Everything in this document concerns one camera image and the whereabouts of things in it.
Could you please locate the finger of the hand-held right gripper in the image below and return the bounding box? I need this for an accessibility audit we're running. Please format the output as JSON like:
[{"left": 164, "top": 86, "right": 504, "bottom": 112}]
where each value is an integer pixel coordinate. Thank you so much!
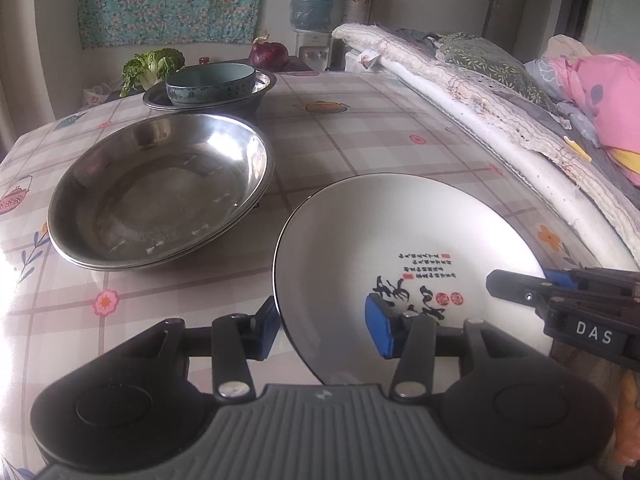
[
  {"left": 486, "top": 269, "right": 551, "bottom": 317},
  {"left": 546, "top": 268, "right": 640, "bottom": 297}
]

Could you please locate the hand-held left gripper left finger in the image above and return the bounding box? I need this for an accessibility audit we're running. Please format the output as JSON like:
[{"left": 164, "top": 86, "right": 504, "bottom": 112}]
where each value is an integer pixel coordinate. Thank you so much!
[{"left": 114, "top": 295, "right": 280, "bottom": 404}]

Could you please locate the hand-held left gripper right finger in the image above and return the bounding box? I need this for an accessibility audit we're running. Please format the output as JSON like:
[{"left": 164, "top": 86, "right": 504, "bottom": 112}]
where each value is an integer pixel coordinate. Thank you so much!
[{"left": 364, "top": 294, "right": 532, "bottom": 403}]

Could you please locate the white printed ceramic plate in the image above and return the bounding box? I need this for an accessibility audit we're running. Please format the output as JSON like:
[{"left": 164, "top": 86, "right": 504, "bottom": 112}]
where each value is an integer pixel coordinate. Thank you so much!
[{"left": 272, "top": 173, "right": 563, "bottom": 386}]

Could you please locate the large steel basin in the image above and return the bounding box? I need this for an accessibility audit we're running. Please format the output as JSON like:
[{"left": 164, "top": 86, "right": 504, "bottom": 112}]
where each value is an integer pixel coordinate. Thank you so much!
[{"left": 47, "top": 112, "right": 275, "bottom": 266}]

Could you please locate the small steel basin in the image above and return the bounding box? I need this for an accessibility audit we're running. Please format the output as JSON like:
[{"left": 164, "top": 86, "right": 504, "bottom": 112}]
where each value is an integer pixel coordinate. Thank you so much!
[{"left": 142, "top": 69, "right": 277, "bottom": 116}]

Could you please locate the teal ceramic bowl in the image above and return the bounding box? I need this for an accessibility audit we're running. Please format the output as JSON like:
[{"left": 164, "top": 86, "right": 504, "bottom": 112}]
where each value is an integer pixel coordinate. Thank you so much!
[{"left": 165, "top": 62, "right": 257, "bottom": 107}]

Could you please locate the rolled white quilt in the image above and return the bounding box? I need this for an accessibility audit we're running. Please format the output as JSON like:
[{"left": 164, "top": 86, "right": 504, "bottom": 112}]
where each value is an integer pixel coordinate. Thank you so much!
[{"left": 345, "top": 50, "right": 640, "bottom": 271}]

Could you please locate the grey floral bedsheet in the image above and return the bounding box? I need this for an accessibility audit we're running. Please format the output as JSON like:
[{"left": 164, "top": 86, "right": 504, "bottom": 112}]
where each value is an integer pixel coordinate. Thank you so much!
[{"left": 520, "top": 57, "right": 616, "bottom": 151}]

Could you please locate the checked floral tablecloth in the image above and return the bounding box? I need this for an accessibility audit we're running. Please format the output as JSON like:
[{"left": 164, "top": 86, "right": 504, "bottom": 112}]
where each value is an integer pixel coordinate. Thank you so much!
[{"left": 0, "top": 67, "right": 626, "bottom": 480}]

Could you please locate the pink blanket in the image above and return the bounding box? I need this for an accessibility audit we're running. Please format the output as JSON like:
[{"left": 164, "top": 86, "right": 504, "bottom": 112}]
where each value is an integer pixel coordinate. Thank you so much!
[{"left": 545, "top": 35, "right": 640, "bottom": 186}]

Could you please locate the white lace-trimmed quilt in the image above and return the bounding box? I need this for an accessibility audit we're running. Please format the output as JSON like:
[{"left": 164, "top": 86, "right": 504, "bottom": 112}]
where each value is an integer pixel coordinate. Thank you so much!
[{"left": 331, "top": 22, "right": 596, "bottom": 161}]

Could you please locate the green leaf-patterned pillow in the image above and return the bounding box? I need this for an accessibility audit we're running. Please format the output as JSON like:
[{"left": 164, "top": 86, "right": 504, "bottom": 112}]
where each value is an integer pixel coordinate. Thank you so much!
[{"left": 435, "top": 32, "right": 556, "bottom": 111}]

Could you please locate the red onion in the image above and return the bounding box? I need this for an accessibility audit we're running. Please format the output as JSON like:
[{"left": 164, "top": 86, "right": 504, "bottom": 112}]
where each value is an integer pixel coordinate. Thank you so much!
[{"left": 248, "top": 35, "right": 290, "bottom": 72}]

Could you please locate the white water dispenser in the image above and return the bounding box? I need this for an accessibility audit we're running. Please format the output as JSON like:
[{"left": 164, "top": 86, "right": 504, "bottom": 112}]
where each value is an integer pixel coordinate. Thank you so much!
[{"left": 297, "top": 31, "right": 333, "bottom": 72}]

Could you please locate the white plastic bag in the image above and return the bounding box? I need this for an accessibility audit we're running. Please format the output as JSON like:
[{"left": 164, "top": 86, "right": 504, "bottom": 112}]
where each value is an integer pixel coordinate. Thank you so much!
[{"left": 82, "top": 85, "right": 123, "bottom": 108}]

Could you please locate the green leafy cabbage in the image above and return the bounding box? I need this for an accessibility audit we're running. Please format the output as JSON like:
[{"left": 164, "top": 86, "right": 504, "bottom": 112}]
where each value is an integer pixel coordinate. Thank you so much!
[{"left": 120, "top": 48, "right": 186, "bottom": 97}]

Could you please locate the brown wooden wardrobe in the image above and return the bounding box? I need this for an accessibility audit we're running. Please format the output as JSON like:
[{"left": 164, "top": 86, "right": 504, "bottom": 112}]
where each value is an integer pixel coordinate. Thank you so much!
[{"left": 482, "top": 0, "right": 568, "bottom": 53}]

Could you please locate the floral patterned canister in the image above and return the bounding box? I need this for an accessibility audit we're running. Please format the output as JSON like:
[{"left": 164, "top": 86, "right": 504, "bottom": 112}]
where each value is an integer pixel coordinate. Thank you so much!
[{"left": 342, "top": 0, "right": 378, "bottom": 28}]

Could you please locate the teal floral wall cloth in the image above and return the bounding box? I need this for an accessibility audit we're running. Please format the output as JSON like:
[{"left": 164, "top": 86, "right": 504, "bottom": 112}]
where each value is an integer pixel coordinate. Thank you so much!
[{"left": 77, "top": 0, "right": 283, "bottom": 50}]

